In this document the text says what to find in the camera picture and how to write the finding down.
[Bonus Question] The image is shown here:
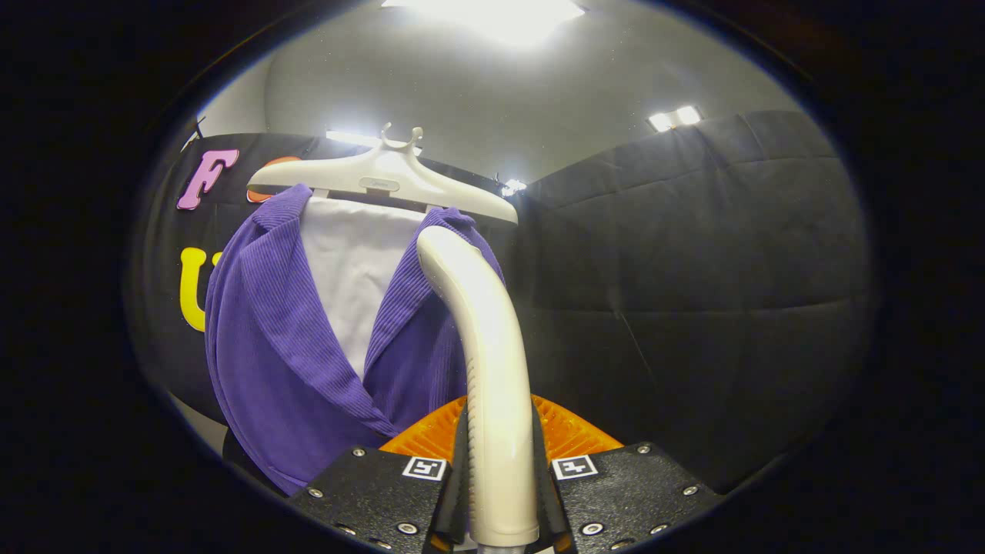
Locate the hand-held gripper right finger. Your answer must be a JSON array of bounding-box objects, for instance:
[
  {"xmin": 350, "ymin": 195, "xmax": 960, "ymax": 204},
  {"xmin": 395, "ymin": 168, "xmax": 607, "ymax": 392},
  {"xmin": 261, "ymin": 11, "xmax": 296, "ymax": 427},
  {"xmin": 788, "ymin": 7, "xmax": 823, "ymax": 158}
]
[{"xmin": 531, "ymin": 394, "xmax": 724, "ymax": 553}]

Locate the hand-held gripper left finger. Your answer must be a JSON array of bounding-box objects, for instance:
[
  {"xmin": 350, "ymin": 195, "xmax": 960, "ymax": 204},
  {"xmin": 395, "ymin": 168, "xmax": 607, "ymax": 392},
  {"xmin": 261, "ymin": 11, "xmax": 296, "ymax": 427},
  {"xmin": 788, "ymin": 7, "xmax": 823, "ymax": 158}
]
[{"xmin": 289, "ymin": 395, "xmax": 472, "ymax": 554}]

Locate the white garment steamer head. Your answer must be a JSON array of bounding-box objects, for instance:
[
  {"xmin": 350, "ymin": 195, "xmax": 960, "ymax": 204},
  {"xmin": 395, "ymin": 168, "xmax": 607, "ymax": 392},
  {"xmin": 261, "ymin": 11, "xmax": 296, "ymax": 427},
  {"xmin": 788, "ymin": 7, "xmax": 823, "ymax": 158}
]
[{"xmin": 416, "ymin": 225, "xmax": 541, "ymax": 549}]

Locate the purple corduroy jacket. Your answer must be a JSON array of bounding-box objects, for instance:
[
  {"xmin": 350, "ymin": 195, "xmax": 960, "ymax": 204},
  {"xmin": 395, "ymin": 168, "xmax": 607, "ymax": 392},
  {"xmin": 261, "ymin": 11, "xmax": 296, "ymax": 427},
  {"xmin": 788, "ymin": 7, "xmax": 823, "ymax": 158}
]
[{"xmin": 204, "ymin": 183, "xmax": 509, "ymax": 496}]

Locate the white garment backing board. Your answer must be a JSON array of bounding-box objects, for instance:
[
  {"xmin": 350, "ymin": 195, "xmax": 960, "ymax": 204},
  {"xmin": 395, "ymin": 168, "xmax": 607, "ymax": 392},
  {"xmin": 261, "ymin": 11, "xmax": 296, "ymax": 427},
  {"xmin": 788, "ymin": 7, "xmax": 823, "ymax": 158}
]
[{"xmin": 300, "ymin": 196, "xmax": 428, "ymax": 382}]

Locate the white clothes hanger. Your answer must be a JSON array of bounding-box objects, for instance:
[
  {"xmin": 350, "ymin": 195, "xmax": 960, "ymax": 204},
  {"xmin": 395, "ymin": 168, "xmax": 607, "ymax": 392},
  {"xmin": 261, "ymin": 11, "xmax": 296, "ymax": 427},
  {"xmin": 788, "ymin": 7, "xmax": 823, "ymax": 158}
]
[{"xmin": 246, "ymin": 123, "xmax": 519, "ymax": 225}]

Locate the wide ceiling light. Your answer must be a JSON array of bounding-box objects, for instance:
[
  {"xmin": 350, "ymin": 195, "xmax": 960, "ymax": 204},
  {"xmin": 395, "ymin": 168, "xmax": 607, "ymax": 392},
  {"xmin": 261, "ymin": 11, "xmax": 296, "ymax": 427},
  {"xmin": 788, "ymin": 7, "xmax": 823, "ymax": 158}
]
[{"xmin": 326, "ymin": 129, "xmax": 382, "ymax": 149}]

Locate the double tube ceiling light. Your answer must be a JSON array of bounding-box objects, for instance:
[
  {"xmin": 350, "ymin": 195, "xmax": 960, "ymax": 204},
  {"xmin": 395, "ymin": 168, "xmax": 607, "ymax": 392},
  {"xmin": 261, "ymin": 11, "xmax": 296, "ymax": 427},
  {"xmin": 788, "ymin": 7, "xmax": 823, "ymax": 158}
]
[{"xmin": 649, "ymin": 105, "xmax": 703, "ymax": 133}]

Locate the large square ceiling light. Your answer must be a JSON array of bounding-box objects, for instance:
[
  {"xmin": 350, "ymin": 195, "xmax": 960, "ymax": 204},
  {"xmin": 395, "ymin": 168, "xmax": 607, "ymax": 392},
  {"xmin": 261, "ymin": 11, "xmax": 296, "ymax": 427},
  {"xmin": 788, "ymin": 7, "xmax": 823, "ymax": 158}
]
[{"xmin": 381, "ymin": 0, "xmax": 586, "ymax": 45}]

